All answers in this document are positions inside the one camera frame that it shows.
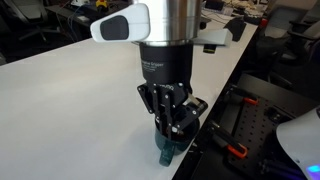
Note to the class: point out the black office chair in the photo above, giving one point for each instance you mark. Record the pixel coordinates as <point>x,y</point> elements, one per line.
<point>300,66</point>

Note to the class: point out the black desk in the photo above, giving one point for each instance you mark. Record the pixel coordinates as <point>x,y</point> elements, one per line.
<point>73,16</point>

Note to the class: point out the dark teal mug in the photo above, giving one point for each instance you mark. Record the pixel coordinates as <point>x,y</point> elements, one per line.
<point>166,156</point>

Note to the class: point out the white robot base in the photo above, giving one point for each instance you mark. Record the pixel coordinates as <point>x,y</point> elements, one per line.
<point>300,140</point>

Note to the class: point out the dark office chair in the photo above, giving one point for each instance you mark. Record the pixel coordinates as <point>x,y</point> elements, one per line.
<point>28,8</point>

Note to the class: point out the grey office chair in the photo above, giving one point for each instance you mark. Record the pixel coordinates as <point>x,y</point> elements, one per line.
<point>280,28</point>

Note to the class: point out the yellow tool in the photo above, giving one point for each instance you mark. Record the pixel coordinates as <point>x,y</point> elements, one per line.
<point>101,3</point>

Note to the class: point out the black electronics box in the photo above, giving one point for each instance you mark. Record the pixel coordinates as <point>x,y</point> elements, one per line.
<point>214,4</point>

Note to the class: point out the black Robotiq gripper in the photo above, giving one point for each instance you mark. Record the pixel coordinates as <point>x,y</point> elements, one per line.
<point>166,63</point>

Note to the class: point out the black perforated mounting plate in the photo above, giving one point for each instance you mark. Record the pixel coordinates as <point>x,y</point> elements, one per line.
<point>256,126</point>

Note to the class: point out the black wedge shaped device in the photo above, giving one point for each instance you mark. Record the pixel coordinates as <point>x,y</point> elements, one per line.
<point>238,28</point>

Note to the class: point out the small red object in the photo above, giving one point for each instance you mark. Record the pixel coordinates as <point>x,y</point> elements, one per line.
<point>264,22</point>

